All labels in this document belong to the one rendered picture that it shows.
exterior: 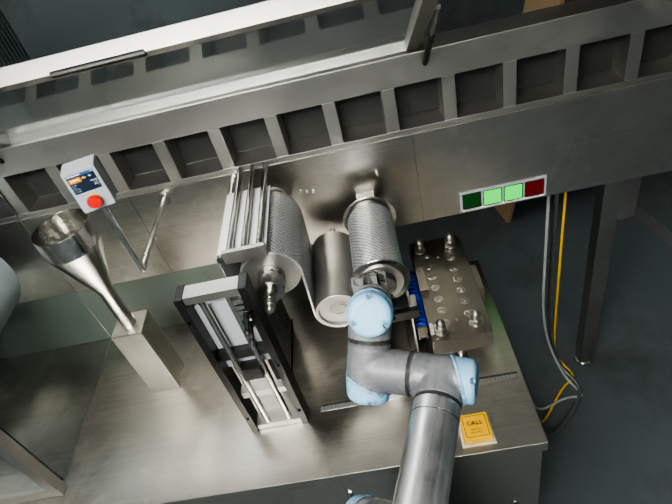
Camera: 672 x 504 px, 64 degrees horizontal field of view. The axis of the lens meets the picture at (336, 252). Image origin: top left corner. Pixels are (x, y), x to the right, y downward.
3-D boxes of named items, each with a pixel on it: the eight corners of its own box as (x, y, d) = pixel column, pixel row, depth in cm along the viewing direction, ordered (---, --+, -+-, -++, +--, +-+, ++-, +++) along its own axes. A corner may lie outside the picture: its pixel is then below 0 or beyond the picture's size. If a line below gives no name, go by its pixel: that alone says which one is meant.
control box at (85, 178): (84, 218, 112) (58, 179, 106) (86, 202, 117) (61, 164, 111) (116, 207, 113) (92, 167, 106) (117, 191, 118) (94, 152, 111)
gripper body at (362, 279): (386, 268, 113) (386, 273, 101) (394, 308, 113) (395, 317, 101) (351, 275, 114) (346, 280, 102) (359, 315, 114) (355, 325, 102)
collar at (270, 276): (261, 304, 126) (253, 285, 122) (262, 286, 131) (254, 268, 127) (287, 299, 126) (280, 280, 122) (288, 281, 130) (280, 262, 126)
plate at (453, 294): (434, 355, 145) (432, 342, 141) (410, 257, 175) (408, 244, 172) (493, 345, 144) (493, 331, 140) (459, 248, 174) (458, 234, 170)
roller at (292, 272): (252, 299, 134) (233, 259, 125) (258, 236, 152) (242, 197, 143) (307, 289, 132) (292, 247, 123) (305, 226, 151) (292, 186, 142)
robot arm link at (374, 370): (403, 413, 86) (406, 345, 86) (338, 403, 90) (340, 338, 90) (414, 399, 94) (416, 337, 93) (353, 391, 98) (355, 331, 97)
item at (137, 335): (143, 401, 164) (36, 269, 127) (152, 364, 175) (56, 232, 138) (186, 393, 163) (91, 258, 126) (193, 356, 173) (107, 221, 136)
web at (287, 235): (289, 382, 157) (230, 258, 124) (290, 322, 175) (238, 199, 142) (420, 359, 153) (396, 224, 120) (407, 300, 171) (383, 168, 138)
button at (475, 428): (465, 445, 132) (464, 440, 131) (458, 420, 138) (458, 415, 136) (493, 441, 132) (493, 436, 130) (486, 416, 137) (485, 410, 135)
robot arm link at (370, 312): (344, 342, 87) (345, 290, 87) (348, 330, 98) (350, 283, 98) (392, 345, 86) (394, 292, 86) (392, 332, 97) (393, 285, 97)
